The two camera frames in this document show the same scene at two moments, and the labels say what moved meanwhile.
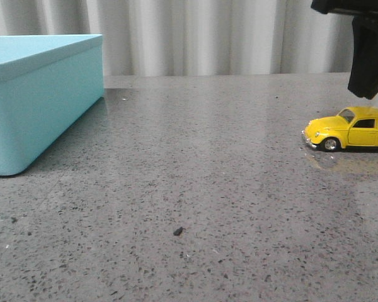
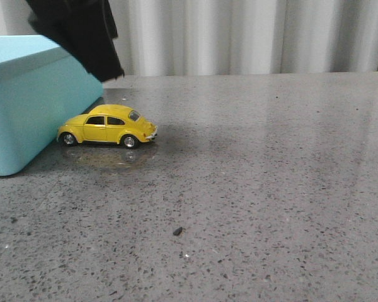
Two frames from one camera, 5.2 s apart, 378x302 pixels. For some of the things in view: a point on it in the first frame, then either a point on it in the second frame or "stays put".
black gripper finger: [371, 55] -> [86, 29]
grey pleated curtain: [190, 37] stays put
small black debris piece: [177, 231] stays put
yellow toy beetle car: [354, 128] -> [109, 123]
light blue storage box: [40, 87] stays put
